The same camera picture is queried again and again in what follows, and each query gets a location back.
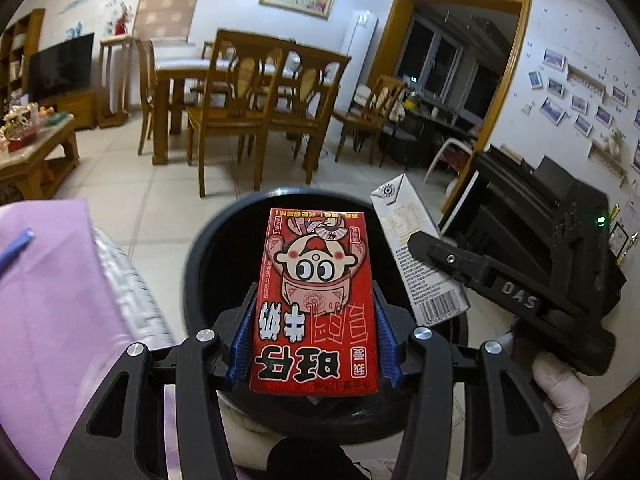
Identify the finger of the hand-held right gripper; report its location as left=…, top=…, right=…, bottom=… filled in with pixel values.
left=407, top=232, right=545, bottom=322

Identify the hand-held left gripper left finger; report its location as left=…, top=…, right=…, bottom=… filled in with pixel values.
left=50, top=282, right=261, bottom=480

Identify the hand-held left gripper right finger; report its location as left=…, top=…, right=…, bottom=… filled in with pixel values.
left=370, top=285, right=586, bottom=480

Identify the grey white milk carton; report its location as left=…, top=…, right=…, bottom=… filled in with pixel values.
left=370, top=172, right=471, bottom=326

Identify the red cartoon milk carton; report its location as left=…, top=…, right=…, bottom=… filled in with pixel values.
left=248, top=206, right=383, bottom=397

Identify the black round trash bin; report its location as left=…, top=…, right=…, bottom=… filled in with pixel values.
left=185, top=187, right=471, bottom=436

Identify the person's right hand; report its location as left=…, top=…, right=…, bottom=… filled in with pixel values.
left=531, top=350, right=592, bottom=466

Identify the white plastic chair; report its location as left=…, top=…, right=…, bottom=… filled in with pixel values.
left=425, top=137, right=475, bottom=184

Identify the white patterned blanket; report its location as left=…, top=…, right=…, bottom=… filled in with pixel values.
left=92, top=227, right=173, bottom=346

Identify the dark desk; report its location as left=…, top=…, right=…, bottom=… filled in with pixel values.
left=397, top=105, right=483, bottom=171

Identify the wooden dining chair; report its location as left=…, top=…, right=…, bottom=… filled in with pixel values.
left=332, top=75, right=408, bottom=168
left=186, top=29, right=287, bottom=199
left=270, top=42, right=352, bottom=187

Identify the purple cloth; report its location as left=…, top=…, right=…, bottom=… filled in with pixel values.
left=0, top=199, right=168, bottom=480

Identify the dark window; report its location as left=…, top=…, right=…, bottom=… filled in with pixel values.
left=400, top=4, right=512, bottom=127

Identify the white floor air conditioner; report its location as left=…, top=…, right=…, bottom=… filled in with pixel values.
left=344, top=10, right=379, bottom=112

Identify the blue pen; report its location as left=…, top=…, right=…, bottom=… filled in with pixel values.
left=0, top=229, right=36, bottom=273

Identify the wooden coffee table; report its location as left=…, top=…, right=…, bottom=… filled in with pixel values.
left=0, top=114, right=82, bottom=202

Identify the curved back wooden chair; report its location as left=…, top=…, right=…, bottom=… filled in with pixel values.
left=134, top=37, right=160, bottom=157

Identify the wooden dining table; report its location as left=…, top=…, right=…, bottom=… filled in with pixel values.
left=152, top=54, right=286, bottom=167

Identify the wooden television cabinet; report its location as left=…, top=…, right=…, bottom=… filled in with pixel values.
left=30, top=90, right=99, bottom=132

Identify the tall wooden side stand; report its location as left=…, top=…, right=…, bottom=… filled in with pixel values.
left=97, top=36, right=137, bottom=129

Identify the clutter of small table things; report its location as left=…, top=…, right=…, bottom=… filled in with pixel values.
left=0, top=101, right=63, bottom=153

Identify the flat screen television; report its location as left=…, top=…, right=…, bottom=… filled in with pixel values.
left=27, top=32, right=96, bottom=104

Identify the brown patterned roller blind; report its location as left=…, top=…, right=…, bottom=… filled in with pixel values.
left=132, top=0, right=212, bottom=45

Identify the wooden bookshelf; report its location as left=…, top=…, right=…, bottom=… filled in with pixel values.
left=0, top=8, right=46, bottom=108

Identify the white wall shelf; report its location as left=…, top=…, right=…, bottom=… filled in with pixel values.
left=589, top=127, right=629, bottom=178

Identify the yellow wooden door frame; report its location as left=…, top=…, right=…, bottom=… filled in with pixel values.
left=377, top=0, right=532, bottom=213

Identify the group of wall photos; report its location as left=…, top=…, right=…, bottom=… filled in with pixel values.
left=528, top=48, right=640, bottom=171

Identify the red hanging wall decoration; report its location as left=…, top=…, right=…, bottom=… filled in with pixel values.
left=114, top=6, right=134, bottom=37

